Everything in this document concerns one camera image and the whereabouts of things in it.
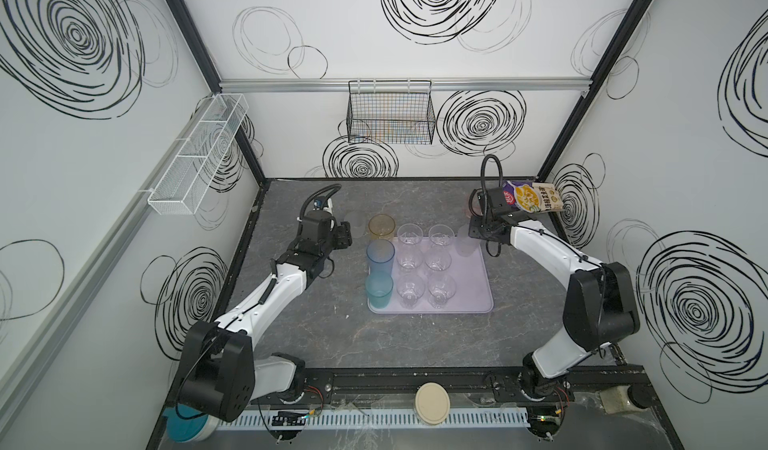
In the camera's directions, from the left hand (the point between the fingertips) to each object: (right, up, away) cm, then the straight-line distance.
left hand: (341, 223), depth 86 cm
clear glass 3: (+31, -5, +13) cm, 34 cm away
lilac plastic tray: (+39, -22, +4) cm, 45 cm away
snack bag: (+68, +8, +26) cm, 74 cm away
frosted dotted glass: (+39, -8, +11) cm, 41 cm away
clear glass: (+21, -4, +13) cm, 25 cm away
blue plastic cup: (+11, -10, +4) cm, 15 cm away
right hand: (+41, -1, +6) cm, 41 cm away
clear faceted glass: (+20, -11, +7) cm, 24 cm away
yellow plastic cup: (+11, -2, +10) cm, 15 cm away
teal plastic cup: (+11, -20, +4) cm, 23 cm away
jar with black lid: (+66, -37, -20) cm, 79 cm away
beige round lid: (+24, -40, -19) cm, 50 cm away
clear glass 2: (+20, -20, +4) cm, 29 cm away
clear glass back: (+29, -11, +5) cm, 31 cm away
